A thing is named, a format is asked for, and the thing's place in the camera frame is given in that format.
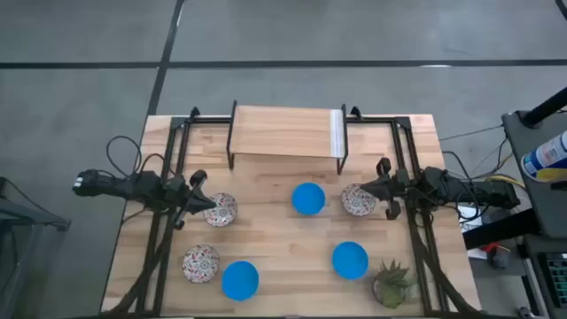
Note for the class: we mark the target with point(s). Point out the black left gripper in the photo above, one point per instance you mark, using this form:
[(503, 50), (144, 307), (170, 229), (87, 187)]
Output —
[(179, 192)]

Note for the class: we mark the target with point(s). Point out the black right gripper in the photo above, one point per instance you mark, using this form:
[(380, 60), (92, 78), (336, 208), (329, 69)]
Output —
[(398, 186)]

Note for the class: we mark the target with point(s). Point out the floral patterned mini bowl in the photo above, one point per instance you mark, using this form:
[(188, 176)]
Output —
[(200, 263), (356, 203), (221, 212)]

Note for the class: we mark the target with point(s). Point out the blue plate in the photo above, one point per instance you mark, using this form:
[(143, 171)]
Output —
[(308, 198), (240, 280), (350, 260)]

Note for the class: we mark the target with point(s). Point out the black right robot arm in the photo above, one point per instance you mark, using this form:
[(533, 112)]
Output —
[(447, 186)]

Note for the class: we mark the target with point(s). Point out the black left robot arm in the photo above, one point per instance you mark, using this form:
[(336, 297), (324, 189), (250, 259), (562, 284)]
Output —
[(133, 188)]

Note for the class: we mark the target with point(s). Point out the white tape strip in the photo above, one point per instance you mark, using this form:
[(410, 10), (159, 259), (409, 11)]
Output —
[(337, 133)]

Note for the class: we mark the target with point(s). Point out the white paper sheet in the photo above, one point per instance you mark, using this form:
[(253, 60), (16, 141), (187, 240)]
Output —
[(470, 221)]

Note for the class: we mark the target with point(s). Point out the potted green succulent plant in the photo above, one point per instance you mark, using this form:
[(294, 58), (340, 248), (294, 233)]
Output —
[(392, 283)]

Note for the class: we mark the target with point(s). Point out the wooden shelf with black legs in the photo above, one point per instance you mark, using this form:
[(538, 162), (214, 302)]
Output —
[(283, 133)]

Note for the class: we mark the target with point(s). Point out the small red object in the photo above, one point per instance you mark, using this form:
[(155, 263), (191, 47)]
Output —
[(489, 247)]

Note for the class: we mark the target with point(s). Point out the black cart beam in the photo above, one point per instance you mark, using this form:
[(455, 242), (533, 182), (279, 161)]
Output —
[(500, 230)]

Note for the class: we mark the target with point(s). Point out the small grey object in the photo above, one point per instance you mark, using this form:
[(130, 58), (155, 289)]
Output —
[(499, 260)]

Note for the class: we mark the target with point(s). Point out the grey cart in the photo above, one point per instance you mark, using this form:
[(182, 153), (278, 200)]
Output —
[(545, 204)]

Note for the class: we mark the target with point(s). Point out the white blue wipes canister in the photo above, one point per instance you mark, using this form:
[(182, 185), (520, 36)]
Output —
[(547, 157)]

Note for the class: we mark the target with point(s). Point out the grey folding stand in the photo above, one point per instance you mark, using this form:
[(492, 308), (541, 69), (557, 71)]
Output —
[(26, 215)]

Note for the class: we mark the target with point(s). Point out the black pole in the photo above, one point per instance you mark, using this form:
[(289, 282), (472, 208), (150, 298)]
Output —
[(547, 107)]

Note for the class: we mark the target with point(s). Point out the electronic device with keys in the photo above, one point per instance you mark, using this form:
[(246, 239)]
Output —
[(556, 279)]

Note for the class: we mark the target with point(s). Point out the black frame clamp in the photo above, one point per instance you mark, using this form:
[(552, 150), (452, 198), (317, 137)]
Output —
[(355, 111), (195, 111)]

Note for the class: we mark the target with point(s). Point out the black metal table frame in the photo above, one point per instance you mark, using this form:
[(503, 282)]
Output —
[(212, 119)]

